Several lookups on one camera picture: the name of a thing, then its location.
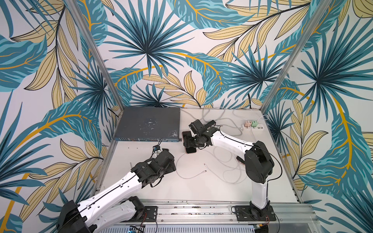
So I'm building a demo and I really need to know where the white charging cable phone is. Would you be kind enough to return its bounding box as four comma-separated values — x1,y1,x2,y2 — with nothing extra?
174,151,208,180
203,128,267,184

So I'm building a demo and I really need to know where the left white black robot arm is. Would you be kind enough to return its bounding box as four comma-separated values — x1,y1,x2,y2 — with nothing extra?
56,149,176,233

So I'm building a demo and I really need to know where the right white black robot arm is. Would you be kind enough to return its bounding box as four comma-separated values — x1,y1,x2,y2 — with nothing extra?
182,119,275,220

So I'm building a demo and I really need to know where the pink plug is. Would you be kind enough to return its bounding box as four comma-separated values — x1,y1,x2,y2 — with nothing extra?
244,120,252,128

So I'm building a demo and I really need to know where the white power strip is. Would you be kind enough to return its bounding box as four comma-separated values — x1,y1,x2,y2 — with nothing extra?
242,124,265,132

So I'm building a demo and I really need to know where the grey power cord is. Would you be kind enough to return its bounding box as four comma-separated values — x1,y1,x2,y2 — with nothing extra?
182,107,267,136

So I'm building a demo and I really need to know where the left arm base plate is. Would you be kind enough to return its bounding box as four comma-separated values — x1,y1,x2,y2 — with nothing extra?
126,206,158,223

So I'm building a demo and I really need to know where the grey network switch box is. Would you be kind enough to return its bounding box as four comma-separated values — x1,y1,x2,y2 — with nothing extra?
113,107,180,142

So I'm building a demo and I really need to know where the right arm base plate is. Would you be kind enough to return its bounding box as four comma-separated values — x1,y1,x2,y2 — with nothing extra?
233,205,277,222

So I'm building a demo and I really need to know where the aluminium front rail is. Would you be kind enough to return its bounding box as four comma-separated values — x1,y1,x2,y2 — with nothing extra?
68,198,321,233

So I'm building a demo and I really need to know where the left aluminium frame post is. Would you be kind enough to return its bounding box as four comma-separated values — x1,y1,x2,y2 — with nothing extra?
65,0,124,112

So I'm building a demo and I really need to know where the aluminium frame post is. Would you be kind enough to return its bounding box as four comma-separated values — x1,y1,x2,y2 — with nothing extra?
260,1,332,113
65,0,124,112

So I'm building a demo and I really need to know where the right aluminium frame post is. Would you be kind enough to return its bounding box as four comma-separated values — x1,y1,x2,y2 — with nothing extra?
260,1,332,113

